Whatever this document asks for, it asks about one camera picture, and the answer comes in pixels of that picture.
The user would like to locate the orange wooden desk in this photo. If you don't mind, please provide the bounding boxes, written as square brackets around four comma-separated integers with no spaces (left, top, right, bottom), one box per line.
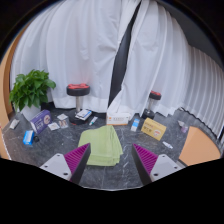
[178,125,223,167]

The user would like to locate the white and orange box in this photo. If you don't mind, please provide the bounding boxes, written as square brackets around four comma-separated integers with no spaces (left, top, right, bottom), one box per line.
[105,111,132,127]

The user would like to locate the small blue white box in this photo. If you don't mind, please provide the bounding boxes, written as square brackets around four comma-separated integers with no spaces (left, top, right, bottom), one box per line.
[130,117,141,133]

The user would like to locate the light green towel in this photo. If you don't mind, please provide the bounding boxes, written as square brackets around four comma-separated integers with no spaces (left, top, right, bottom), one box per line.
[77,124,124,167]

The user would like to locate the white curtain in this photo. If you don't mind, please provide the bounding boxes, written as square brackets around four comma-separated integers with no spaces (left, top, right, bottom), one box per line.
[106,0,224,138]
[9,0,143,114]

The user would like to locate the large black dumbbell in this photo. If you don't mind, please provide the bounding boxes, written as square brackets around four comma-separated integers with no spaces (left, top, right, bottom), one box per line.
[65,83,92,126]

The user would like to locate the white and blue flat box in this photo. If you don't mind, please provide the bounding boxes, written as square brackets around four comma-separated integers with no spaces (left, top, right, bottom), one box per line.
[74,108,93,122]

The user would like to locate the green potted plant, white pot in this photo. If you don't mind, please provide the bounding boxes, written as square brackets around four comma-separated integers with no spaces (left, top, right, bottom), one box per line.
[9,69,57,122]

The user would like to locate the yellow cardboard box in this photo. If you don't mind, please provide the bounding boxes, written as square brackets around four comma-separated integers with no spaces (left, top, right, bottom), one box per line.
[140,117,168,142]

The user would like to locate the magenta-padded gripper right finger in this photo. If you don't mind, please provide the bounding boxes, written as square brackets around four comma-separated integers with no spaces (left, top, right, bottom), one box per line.
[131,143,184,186]

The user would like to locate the white ointment tube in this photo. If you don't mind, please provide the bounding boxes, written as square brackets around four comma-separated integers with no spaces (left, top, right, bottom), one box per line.
[9,118,21,130]

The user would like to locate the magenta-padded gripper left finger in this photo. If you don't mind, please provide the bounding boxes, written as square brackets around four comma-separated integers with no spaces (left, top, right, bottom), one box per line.
[39,142,92,185]

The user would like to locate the small purple bottle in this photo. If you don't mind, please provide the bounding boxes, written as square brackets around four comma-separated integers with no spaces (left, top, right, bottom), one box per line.
[177,119,189,134]

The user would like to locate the small white tube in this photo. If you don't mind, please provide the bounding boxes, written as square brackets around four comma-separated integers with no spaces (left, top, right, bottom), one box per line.
[88,115,99,127]
[162,141,174,150]

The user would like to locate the purple cardboard box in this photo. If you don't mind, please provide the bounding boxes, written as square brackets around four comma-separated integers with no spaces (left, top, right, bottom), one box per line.
[29,109,53,135]

